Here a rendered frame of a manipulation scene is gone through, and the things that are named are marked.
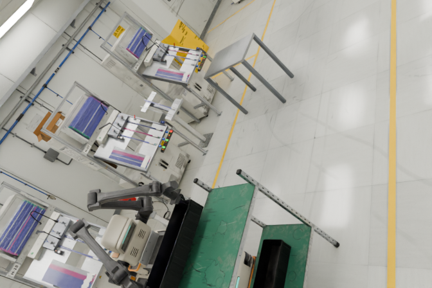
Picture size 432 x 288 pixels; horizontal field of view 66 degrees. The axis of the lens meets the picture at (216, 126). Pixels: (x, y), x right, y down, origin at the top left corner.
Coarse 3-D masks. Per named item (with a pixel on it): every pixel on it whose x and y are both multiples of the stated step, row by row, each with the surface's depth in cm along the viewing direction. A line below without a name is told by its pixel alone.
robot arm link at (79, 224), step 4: (80, 220) 191; (76, 224) 189; (80, 224) 190; (84, 224) 191; (72, 228) 188; (76, 228) 188; (80, 228) 190; (76, 232) 189; (120, 264) 201; (108, 276) 196; (112, 280) 196
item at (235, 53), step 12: (252, 36) 383; (228, 48) 413; (240, 48) 384; (264, 48) 395; (216, 60) 419; (228, 60) 390; (240, 60) 365; (276, 60) 405; (216, 72) 398; (252, 72) 375; (288, 72) 414; (216, 84) 423; (264, 84) 385; (228, 96) 433; (276, 96) 396; (240, 108) 444
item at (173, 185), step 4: (160, 184) 208; (164, 184) 205; (168, 184) 203; (172, 184) 204; (176, 184) 206; (160, 188) 207; (164, 188) 204; (168, 188) 204; (172, 188) 203; (176, 188) 204
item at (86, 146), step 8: (72, 88) 417; (64, 96) 407; (88, 96) 436; (96, 96) 433; (56, 112) 396; (48, 120) 388; (64, 128) 393; (96, 128) 418; (72, 136) 407; (80, 136) 401; (88, 144) 409; (184, 144) 466
